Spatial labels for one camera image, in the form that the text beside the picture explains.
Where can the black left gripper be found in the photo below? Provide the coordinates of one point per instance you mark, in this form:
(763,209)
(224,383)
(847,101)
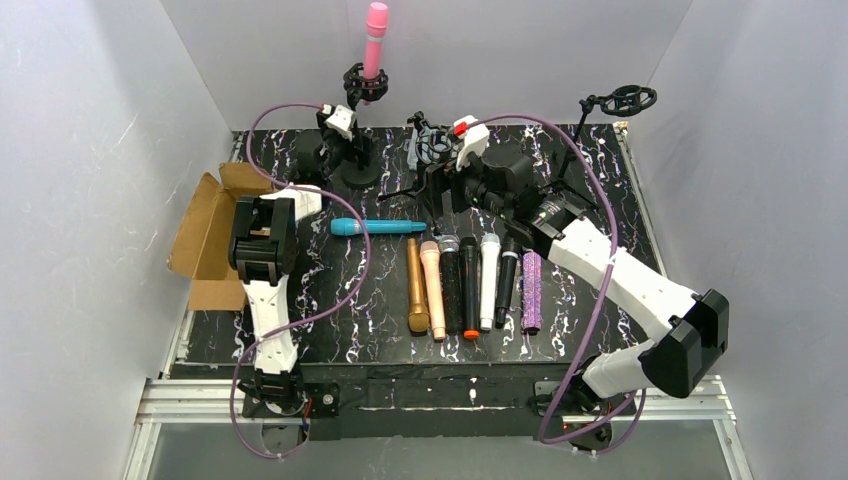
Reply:
(348,148)

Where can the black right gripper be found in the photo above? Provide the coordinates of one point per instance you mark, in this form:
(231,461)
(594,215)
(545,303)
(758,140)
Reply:
(444,178)

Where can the clear plastic organizer box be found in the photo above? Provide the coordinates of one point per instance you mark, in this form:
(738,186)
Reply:
(429,146)

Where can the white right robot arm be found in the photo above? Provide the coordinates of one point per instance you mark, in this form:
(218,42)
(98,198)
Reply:
(686,332)

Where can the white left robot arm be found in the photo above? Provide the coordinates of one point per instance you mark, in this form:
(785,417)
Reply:
(263,251)

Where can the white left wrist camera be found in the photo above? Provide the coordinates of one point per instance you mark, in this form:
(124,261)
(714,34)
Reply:
(338,118)

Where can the brown cardboard box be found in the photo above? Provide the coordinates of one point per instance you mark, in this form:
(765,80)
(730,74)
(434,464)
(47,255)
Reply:
(199,251)

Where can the black white-banded microphone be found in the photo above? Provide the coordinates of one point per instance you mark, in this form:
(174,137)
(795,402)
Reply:
(510,256)

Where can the black glitter silver-mesh microphone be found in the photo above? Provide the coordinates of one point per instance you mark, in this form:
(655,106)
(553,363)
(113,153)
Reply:
(448,246)

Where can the white microphone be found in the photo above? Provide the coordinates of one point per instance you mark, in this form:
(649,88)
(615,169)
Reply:
(490,247)

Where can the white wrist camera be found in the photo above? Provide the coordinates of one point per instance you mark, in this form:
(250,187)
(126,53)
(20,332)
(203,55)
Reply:
(472,136)
(338,118)

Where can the beige microphone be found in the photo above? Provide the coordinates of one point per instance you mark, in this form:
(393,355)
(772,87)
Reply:
(429,257)

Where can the pink microphone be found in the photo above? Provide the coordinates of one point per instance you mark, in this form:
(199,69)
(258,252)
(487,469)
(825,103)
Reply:
(377,22)

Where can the black round-base microphone stand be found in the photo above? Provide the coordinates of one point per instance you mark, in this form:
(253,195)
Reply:
(358,90)

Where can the black orange-tipped microphone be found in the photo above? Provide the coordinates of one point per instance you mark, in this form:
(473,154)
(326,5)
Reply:
(469,264)

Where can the gold microphone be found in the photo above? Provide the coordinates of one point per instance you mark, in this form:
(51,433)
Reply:
(418,312)

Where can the turquoise blue microphone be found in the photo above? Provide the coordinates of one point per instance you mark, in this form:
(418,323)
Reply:
(351,227)

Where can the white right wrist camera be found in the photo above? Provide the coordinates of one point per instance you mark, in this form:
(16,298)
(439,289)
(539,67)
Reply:
(472,136)

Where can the purple glitter microphone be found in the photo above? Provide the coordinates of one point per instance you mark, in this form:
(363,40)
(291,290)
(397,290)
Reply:
(531,293)

